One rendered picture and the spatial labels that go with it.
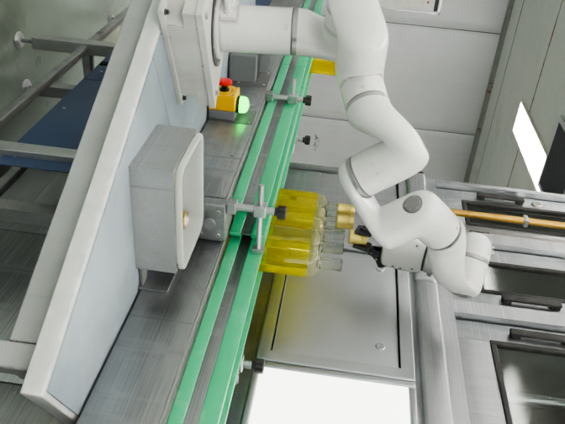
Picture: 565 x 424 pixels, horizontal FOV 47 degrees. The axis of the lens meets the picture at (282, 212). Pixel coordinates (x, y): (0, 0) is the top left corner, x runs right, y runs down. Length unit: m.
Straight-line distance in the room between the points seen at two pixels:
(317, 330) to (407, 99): 6.34
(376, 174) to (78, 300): 0.56
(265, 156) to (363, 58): 0.48
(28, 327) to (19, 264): 0.72
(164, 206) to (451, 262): 0.58
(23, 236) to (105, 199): 0.82
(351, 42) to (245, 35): 0.24
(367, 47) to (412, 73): 6.39
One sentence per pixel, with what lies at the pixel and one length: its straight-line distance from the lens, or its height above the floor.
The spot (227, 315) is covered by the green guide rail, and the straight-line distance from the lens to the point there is 1.27.
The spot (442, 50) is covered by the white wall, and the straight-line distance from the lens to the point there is 7.53.
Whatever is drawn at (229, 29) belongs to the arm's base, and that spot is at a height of 0.86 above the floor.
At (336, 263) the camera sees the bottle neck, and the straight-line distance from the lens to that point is 1.47.
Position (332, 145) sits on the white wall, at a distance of 7.96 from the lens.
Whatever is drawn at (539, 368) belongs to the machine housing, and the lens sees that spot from 1.63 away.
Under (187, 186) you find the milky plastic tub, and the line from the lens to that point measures 1.32.
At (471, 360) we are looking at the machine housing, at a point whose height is 1.46.
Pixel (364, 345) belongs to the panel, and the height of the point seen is 1.21.
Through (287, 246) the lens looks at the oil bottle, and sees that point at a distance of 1.47.
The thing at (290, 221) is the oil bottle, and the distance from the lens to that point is 1.55.
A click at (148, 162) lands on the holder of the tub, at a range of 1.15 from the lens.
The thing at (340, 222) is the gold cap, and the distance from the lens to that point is 1.61.
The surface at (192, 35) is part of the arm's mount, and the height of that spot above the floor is 0.81.
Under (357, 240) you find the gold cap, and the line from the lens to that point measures 1.56.
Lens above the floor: 1.10
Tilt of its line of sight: 4 degrees down
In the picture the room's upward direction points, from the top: 97 degrees clockwise
